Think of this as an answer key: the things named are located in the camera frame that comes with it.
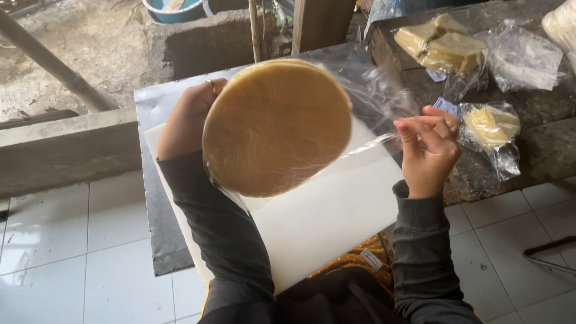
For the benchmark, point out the blue plastic basin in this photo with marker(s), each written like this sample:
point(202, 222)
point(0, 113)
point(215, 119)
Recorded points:
point(175, 11)

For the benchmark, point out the dark stone bench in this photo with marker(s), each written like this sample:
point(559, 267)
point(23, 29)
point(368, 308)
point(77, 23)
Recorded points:
point(540, 148)

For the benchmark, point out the empty crumpled clear bags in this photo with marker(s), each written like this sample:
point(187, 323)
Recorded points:
point(524, 58)

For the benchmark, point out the small white paper label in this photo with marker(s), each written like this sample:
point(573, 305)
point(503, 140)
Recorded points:
point(435, 75)
point(445, 107)

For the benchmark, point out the person's black clothing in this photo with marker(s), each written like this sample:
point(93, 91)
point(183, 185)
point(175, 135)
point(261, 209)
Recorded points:
point(333, 301)

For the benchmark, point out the stack of round yellow crackers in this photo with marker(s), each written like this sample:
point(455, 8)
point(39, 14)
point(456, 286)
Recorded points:
point(276, 128)

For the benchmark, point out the thick grey wooden pole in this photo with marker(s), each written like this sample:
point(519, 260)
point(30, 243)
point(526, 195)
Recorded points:
point(58, 67)

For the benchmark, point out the brown wooden plank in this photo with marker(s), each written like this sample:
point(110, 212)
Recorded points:
point(321, 24)

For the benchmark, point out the white label on fabric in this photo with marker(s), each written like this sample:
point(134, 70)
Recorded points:
point(371, 259)

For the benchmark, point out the blue plastic sheet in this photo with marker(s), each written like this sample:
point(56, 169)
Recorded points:
point(389, 11)

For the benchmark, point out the thin bamboo stick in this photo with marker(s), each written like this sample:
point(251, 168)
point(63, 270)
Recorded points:
point(254, 31)

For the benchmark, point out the rusty metal bar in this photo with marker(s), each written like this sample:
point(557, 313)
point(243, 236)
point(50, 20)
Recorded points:
point(546, 254)

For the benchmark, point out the bag of square yellow crackers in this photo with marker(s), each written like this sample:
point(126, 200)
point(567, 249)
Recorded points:
point(443, 47)

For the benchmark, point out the person's left fingers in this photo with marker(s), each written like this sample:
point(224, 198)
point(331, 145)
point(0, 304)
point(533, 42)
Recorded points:
point(215, 86)

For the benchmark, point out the concrete ledge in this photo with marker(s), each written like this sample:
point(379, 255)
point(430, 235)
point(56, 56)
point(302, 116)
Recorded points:
point(67, 153)

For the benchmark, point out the small bag of yellow crackers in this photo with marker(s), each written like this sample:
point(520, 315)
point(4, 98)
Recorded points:
point(491, 128)

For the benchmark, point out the large clear plastic bag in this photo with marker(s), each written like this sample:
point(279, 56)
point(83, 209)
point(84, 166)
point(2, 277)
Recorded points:
point(382, 92)

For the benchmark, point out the bag of pale crackers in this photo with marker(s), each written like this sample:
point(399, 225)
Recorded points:
point(562, 24)

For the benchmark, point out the yellow patterned garment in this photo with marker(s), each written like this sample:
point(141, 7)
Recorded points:
point(346, 265)

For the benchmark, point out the grey metal sheet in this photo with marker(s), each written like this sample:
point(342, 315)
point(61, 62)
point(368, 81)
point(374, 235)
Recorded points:
point(158, 216)

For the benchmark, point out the person's left hand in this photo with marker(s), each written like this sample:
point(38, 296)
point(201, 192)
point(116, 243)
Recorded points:
point(182, 123)

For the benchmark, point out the white plastic cutting board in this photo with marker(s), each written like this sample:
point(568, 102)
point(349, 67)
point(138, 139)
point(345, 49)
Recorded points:
point(324, 216)

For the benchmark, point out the person's right hand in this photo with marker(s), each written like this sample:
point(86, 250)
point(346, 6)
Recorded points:
point(429, 166)

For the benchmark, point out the rough concrete block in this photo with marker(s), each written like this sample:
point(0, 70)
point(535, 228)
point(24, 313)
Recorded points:
point(211, 45)

